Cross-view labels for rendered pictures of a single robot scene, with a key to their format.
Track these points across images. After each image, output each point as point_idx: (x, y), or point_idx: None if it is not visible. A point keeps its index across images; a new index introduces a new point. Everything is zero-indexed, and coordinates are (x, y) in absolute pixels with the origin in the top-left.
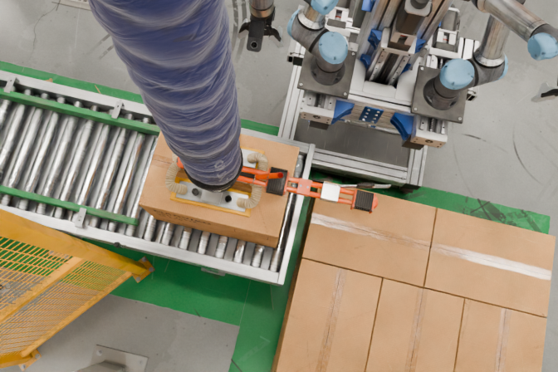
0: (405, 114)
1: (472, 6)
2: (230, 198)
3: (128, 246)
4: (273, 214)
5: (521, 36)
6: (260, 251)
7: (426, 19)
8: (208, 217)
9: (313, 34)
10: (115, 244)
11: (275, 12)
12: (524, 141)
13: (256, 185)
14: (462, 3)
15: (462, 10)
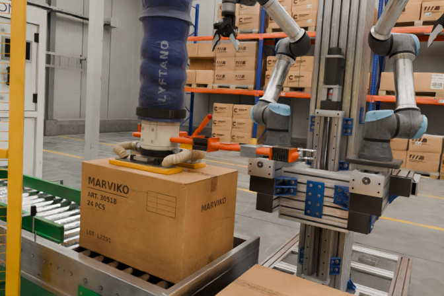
0: (345, 185)
1: (442, 294)
2: (159, 158)
3: (37, 242)
4: (191, 178)
5: None
6: (160, 284)
7: (347, 90)
8: (131, 170)
9: (266, 105)
10: (33, 205)
11: (260, 261)
12: None
13: (186, 150)
14: (431, 291)
15: (432, 294)
